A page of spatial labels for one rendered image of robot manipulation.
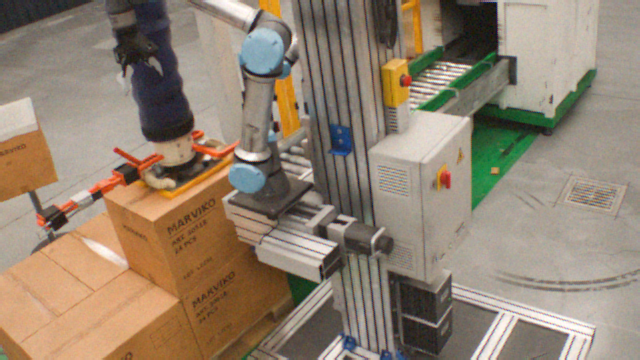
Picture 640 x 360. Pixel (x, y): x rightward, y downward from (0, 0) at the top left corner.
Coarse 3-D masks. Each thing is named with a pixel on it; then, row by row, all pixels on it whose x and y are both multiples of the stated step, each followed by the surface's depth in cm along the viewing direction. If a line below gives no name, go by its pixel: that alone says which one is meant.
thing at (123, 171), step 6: (120, 168) 225; (126, 168) 224; (132, 168) 223; (138, 168) 223; (114, 174) 222; (120, 174) 218; (126, 174) 218; (132, 174) 221; (138, 174) 224; (126, 180) 220; (132, 180) 221
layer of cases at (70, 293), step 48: (96, 240) 283; (0, 288) 256; (48, 288) 252; (96, 288) 248; (144, 288) 243; (240, 288) 262; (288, 288) 290; (0, 336) 253; (48, 336) 223; (96, 336) 220; (144, 336) 223; (192, 336) 244
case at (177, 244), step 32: (128, 192) 238; (192, 192) 230; (224, 192) 241; (128, 224) 233; (160, 224) 218; (192, 224) 231; (224, 224) 245; (128, 256) 252; (160, 256) 226; (192, 256) 235; (224, 256) 249; (192, 288) 238
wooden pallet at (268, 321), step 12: (288, 300) 292; (264, 312) 279; (276, 312) 286; (288, 312) 294; (252, 324) 274; (264, 324) 289; (276, 324) 289; (240, 336) 269; (252, 336) 282; (264, 336) 283; (228, 348) 277; (240, 348) 276
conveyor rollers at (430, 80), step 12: (420, 72) 423; (432, 72) 424; (444, 72) 418; (456, 72) 418; (420, 84) 404; (432, 84) 407; (444, 84) 400; (468, 84) 390; (420, 96) 386; (300, 144) 348; (288, 156) 333; (300, 156) 340; (288, 168) 322; (300, 168) 318
